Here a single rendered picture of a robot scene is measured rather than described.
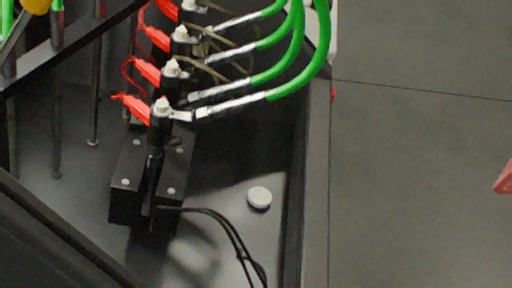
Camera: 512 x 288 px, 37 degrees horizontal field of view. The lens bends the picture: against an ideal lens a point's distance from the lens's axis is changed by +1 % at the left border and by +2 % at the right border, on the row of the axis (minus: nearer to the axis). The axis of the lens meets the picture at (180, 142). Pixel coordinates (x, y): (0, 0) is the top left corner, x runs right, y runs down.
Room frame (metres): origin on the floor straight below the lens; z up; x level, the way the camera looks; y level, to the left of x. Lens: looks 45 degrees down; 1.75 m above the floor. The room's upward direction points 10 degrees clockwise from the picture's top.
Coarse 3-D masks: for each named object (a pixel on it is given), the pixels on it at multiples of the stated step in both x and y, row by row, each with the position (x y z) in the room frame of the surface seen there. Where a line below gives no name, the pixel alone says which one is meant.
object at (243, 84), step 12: (60, 0) 0.79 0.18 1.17; (300, 0) 0.78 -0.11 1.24; (60, 12) 0.79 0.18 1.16; (300, 12) 0.78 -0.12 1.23; (60, 24) 0.79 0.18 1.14; (300, 24) 0.78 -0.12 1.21; (60, 36) 0.79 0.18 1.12; (300, 36) 0.78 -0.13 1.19; (300, 48) 0.79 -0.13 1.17; (288, 60) 0.78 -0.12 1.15; (264, 72) 0.79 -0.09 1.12; (276, 72) 0.78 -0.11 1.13; (228, 84) 0.79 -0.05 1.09; (240, 84) 0.78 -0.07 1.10; (252, 84) 0.78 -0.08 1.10; (192, 96) 0.79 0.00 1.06; (204, 96) 0.79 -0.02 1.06; (216, 96) 0.78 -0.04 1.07
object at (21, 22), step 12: (24, 0) 0.39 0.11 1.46; (36, 0) 0.39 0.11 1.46; (48, 0) 0.39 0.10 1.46; (24, 12) 0.40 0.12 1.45; (36, 12) 0.39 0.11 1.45; (24, 24) 0.40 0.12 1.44; (12, 36) 0.40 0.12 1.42; (0, 48) 0.40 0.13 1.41; (12, 48) 0.40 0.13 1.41; (0, 60) 0.40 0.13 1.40
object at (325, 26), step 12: (12, 0) 0.72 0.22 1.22; (324, 0) 0.70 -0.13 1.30; (12, 12) 0.72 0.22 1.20; (324, 12) 0.70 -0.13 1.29; (12, 24) 0.72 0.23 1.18; (324, 24) 0.70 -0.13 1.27; (324, 36) 0.70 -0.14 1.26; (324, 48) 0.70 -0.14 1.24; (312, 60) 0.71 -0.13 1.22; (324, 60) 0.70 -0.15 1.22; (312, 72) 0.70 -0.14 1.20; (288, 84) 0.71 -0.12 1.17; (300, 84) 0.70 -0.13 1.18; (276, 96) 0.70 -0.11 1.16
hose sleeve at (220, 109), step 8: (248, 96) 0.71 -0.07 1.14; (256, 96) 0.70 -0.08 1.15; (264, 96) 0.70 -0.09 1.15; (216, 104) 0.71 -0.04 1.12; (224, 104) 0.71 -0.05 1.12; (232, 104) 0.70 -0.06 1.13; (240, 104) 0.70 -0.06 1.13; (248, 104) 0.70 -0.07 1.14; (256, 104) 0.70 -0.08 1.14; (264, 104) 0.70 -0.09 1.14; (208, 112) 0.71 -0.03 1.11; (216, 112) 0.70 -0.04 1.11; (224, 112) 0.70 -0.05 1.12; (232, 112) 0.70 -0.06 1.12
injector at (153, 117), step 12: (156, 120) 0.70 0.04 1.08; (168, 120) 0.71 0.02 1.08; (156, 132) 0.70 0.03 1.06; (168, 132) 0.71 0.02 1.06; (156, 144) 0.70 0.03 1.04; (168, 144) 0.71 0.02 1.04; (180, 144) 0.71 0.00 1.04; (156, 156) 0.71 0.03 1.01; (156, 168) 0.71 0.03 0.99; (156, 180) 0.71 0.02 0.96; (144, 192) 0.71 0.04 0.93; (144, 204) 0.71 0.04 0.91
